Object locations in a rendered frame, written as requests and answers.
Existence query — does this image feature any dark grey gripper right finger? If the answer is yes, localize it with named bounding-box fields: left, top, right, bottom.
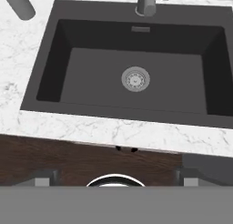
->
left=173, top=168, right=226, bottom=188

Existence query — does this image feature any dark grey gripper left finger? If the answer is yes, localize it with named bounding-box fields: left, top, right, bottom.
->
left=12, top=168, right=60, bottom=188

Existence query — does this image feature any grey dishwasher front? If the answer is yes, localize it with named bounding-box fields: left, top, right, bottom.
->
left=181, top=152, right=233, bottom=188

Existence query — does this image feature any dark wood cupboard front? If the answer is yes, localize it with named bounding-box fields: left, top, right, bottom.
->
left=0, top=133, right=184, bottom=188

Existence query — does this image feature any white and black round thing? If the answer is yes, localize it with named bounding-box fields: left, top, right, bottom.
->
left=86, top=173, right=147, bottom=188

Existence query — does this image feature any dark grey sink basin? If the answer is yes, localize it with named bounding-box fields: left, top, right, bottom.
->
left=19, top=0, right=233, bottom=130

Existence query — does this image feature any grey metal tap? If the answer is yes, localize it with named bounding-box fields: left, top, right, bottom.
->
left=135, top=0, right=171, bottom=17

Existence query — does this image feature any grey cylinder tap handle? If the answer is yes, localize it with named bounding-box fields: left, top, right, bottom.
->
left=1, top=0, right=36, bottom=22

